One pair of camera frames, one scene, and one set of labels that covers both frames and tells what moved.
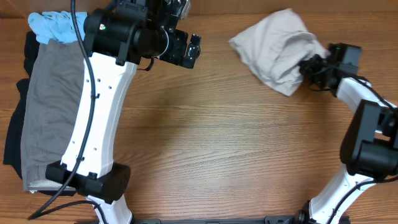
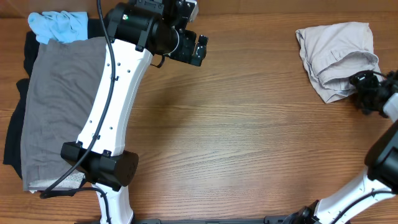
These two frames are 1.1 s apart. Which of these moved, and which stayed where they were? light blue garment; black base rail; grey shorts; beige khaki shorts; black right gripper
Moved: beige khaki shorts; black right gripper
Stayed: grey shorts; light blue garment; black base rail
